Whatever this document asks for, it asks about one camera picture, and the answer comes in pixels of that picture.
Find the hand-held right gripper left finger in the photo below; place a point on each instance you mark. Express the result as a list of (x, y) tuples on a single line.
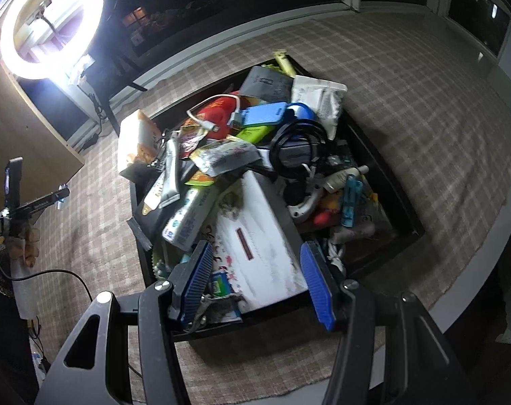
[(194, 278)]

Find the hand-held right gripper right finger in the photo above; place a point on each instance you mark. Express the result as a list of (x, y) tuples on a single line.
[(318, 287)]

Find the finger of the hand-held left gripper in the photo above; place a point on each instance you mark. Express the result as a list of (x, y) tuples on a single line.
[(44, 201)]

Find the black storage box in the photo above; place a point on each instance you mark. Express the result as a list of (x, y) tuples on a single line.
[(378, 164)]

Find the blue round tag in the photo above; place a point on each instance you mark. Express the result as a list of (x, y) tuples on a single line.
[(302, 112)]

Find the person's left forearm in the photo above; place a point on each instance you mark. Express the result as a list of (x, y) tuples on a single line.
[(6, 325)]

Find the person's left hand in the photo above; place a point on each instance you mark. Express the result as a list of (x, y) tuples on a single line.
[(25, 240)]

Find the wooden board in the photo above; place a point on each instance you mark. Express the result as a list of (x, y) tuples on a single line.
[(27, 135)]

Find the pale printed tube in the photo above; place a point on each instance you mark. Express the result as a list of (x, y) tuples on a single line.
[(192, 215)]

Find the white envelope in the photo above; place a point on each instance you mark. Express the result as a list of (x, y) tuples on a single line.
[(259, 240)]

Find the silver stick packet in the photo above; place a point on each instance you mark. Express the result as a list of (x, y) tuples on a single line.
[(169, 177)]

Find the black tripod stand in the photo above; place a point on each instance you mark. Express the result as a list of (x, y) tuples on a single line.
[(112, 118)]

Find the white squeeze bottle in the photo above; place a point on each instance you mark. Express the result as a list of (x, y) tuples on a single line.
[(340, 181)]

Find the orange white tissue pack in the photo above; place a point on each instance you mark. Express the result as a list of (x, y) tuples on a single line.
[(137, 143)]

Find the white yellow snack packet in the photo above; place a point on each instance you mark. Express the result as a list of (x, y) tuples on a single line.
[(221, 158)]

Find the red white snack packet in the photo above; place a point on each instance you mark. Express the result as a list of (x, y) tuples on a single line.
[(192, 141)]

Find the red orange snack bag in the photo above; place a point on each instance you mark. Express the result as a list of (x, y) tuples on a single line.
[(215, 114)]

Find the dark grey flat pouch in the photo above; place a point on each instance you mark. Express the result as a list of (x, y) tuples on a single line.
[(266, 84)]

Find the yellow green stick packet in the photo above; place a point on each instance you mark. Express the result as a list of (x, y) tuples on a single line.
[(285, 65)]

